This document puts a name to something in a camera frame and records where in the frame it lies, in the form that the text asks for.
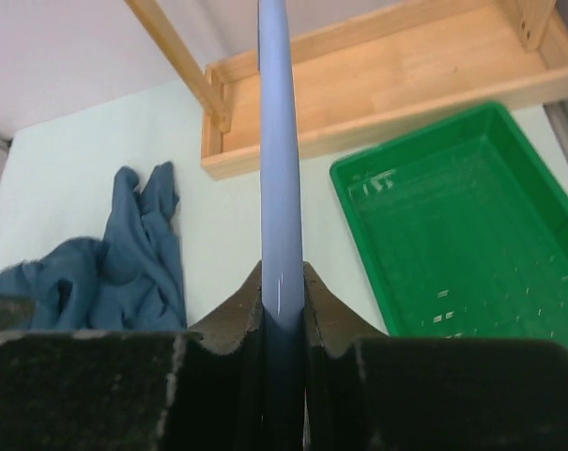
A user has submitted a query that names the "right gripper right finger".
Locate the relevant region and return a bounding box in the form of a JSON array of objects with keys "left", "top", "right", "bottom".
[{"left": 304, "top": 266, "right": 568, "bottom": 450}]

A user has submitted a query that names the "blue t shirt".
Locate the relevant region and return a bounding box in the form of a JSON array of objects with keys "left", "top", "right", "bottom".
[{"left": 0, "top": 162, "right": 187, "bottom": 332}]

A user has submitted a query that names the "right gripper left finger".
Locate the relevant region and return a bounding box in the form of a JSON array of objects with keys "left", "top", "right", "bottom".
[{"left": 0, "top": 268, "right": 263, "bottom": 450}]

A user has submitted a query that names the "light blue plastic hanger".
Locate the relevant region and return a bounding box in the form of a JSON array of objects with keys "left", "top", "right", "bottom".
[{"left": 258, "top": 1, "right": 304, "bottom": 450}]

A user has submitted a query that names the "green plastic tray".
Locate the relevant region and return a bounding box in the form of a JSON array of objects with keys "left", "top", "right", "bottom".
[{"left": 330, "top": 102, "right": 568, "bottom": 349}]

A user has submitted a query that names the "wooden hanger rack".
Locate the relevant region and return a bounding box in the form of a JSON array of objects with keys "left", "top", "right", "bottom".
[{"left": 129, "top": 1, "right": 568, "bottom": 179}]

